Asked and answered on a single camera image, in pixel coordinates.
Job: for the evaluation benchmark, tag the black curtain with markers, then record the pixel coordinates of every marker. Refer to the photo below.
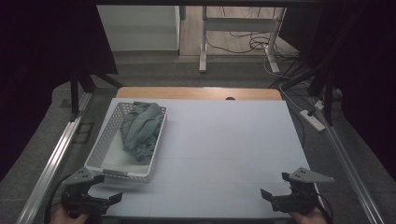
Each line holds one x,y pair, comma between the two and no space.
37,62
367,62

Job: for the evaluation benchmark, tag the white plug adapter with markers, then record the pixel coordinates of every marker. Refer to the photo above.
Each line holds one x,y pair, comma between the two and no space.
319,104

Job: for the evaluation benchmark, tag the white perforated plastic basket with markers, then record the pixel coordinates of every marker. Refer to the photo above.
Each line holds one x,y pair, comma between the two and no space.
109,137

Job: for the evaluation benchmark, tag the white table mat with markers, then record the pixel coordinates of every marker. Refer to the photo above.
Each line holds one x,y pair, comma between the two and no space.
233,140

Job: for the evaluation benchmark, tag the white desk frame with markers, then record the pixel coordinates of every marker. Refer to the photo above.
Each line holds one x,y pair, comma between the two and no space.
239,24

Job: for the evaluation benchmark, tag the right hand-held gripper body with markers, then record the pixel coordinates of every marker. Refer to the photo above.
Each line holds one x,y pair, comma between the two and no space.
299,197

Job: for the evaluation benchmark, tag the black table grommet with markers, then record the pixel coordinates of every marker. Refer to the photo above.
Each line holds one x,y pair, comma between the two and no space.
230,98

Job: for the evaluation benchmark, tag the aluminium frame rail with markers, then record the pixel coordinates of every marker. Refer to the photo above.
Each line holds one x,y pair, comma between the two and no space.
53,165
348,161

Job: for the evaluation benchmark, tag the green cloth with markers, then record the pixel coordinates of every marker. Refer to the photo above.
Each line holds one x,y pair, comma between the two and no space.
141,127

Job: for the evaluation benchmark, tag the white cabinet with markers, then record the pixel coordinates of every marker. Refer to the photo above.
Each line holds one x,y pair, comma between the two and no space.
140,28

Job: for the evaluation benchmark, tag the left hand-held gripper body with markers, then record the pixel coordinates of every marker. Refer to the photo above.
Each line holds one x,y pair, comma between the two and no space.
81,199

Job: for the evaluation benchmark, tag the white power strip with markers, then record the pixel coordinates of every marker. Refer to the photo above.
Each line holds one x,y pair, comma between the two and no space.
313,121

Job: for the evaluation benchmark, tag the person's left hand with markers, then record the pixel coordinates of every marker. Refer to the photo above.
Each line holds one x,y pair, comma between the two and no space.
67,218

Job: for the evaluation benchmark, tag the person's right hand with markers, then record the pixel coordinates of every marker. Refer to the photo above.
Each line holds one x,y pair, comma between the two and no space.
306,218

